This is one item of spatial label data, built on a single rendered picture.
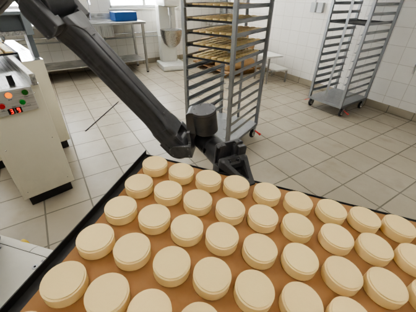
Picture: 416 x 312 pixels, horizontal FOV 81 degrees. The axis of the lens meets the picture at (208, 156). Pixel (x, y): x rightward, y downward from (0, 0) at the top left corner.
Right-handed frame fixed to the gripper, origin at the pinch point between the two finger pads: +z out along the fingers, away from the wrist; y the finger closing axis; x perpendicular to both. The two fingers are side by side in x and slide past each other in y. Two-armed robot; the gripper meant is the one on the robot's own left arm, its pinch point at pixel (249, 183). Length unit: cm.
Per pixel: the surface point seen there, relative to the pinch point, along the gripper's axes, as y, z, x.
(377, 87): 61, -138, -338
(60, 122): 81, -217, 40
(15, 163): 69, -140, 67
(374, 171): 91, -44, -195
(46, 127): 50, -146, 45
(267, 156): 97, -108, -126
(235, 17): -18, -126, -82
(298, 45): 35, -282, -330
